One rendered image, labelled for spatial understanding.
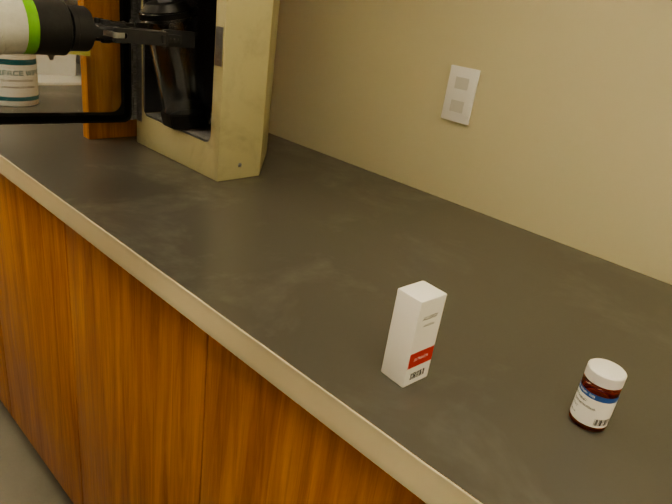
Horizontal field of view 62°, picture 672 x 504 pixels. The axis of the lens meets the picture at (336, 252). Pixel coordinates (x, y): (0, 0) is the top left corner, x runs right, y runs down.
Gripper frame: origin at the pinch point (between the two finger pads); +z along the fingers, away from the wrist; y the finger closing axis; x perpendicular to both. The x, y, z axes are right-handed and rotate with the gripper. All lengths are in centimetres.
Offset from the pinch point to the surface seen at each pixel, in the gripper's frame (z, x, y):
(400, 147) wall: 45, 19, -28
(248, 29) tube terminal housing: 7.5, -3.6, -15.1
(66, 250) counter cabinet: -24.5, 39.1, -5.9
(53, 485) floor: -22, 120, 18
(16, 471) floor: -28, 120, 28
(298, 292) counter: -15, 26, -58
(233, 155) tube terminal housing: 6.0, 20.8, -15.1
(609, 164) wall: 46, 9, -74
